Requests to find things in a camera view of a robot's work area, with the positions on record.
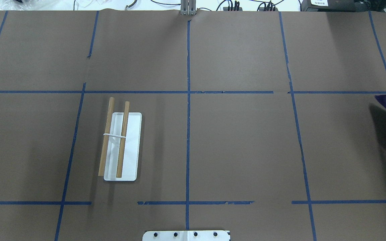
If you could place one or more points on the white towel rack base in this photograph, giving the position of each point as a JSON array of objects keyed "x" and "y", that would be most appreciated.
[{"x": 131, "y": 151}]

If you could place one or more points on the wooden rack bar outer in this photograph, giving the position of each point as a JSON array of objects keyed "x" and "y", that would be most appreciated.
[{"x": 104, "y": 150}]

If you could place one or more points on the wooden rack bar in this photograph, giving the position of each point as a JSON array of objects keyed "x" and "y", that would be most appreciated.
[
  {"x": 104, "y": 150},
  {"x": 123, "y": 139}
]

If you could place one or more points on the wooden rack bar inner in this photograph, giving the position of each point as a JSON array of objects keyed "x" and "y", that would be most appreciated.
[{"x": 123, "y": 139}]

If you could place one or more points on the black desktop computer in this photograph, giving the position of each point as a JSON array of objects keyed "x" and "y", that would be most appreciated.
[{"x": 342, "y": 5}]

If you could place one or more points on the clear plastic bag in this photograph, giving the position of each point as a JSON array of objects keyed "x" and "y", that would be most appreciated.
[{"x": 39, "y": 5}]

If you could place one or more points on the aluminium frame post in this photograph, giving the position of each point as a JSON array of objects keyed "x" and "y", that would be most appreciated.
[{"x": 188, "y": 7}]

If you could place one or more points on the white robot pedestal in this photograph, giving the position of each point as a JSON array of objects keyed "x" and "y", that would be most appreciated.
[{"x": 187, "y": 235}]

